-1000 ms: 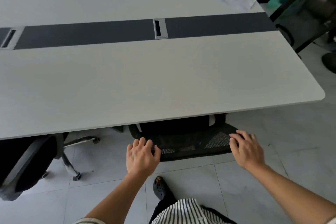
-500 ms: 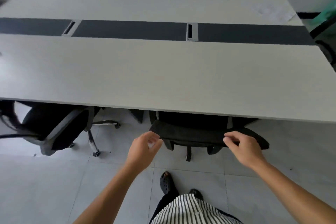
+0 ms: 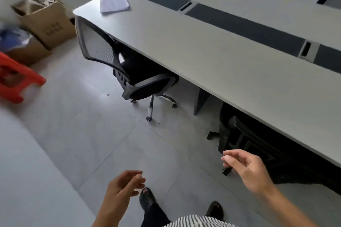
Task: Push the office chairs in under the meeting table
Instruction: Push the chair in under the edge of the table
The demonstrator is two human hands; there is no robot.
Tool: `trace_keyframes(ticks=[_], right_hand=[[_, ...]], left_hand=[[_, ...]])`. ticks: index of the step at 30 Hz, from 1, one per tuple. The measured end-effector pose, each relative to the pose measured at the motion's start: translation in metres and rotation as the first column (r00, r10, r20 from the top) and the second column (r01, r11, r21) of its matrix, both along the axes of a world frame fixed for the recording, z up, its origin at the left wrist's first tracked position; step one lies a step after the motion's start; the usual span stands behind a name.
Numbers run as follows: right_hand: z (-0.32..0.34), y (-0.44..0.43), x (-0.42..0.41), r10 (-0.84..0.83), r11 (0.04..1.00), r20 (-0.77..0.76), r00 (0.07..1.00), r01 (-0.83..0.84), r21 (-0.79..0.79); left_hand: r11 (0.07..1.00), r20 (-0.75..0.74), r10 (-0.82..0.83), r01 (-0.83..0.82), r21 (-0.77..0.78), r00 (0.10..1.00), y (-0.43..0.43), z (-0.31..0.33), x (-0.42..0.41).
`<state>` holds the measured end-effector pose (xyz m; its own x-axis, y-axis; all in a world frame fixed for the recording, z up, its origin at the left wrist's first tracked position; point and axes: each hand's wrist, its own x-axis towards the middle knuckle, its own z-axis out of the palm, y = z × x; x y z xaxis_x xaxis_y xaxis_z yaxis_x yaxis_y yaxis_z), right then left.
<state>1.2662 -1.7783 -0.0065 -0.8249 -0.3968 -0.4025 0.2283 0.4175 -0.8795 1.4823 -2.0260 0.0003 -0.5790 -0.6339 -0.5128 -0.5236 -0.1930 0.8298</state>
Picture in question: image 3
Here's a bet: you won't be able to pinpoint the blue white plastic bag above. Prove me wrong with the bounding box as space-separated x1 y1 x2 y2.
0 23 33 52

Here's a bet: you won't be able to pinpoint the person's black trousers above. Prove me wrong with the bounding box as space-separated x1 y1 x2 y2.
140 203 225 227

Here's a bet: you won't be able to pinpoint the small cardboard box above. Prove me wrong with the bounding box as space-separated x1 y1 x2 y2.
5 37 53 67

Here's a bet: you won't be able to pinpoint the person's left black shoe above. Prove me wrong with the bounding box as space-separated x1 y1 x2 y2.
139 187 157 211

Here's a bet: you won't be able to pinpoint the person's left forearm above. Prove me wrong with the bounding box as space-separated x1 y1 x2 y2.
92 209 128 227

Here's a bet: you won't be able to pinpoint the silver table cable grommet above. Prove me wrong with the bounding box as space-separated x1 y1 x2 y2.
178 1 194 12
298 40 320 62

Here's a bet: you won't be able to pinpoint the long white grey table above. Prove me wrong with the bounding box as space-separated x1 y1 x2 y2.
72 0 341 167

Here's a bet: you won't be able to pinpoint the large open cardboard box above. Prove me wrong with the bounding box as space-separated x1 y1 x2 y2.
11 0 77 50

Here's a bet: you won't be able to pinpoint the person's striped shirt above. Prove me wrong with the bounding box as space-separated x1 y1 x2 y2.
162 215 238 227

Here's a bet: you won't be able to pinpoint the red plastic stool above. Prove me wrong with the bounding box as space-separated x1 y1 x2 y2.
0 51 47 104

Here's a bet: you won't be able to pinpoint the person's right forearm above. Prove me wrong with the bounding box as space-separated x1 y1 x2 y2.
262 184 318 227

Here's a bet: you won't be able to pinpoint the person's right hand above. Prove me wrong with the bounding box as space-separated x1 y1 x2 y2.
221 149 276 196

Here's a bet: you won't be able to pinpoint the printed white paper stack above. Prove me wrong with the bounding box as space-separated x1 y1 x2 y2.
100 0 131 14

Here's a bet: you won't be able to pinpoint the chrome base mesh chair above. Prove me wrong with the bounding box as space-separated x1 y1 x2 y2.
75 16 179 122

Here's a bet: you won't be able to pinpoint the person's right black shoe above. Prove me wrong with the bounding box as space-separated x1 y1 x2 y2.
205 201 224 221

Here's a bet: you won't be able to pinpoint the person's left hand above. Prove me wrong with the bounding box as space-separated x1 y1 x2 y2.
104 170 146 221

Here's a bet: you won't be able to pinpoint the person's black shoe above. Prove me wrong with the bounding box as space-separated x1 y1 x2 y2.
205 201 224 221
139 187 157 211

